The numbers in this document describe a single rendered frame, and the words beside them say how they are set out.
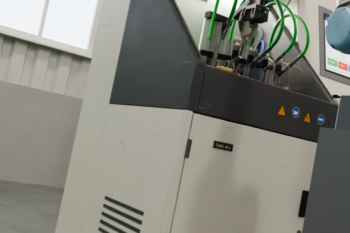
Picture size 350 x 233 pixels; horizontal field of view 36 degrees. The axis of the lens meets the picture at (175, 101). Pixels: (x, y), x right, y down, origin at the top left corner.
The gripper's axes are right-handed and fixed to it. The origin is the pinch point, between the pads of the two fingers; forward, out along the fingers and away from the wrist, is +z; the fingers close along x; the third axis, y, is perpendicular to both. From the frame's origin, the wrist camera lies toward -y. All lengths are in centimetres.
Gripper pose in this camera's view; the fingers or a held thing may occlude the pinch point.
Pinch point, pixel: (244, 42)
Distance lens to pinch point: 212.8
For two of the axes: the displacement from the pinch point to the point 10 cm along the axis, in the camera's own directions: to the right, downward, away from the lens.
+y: 5.4, 0.3, -8.4
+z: -1.9, 9.8, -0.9
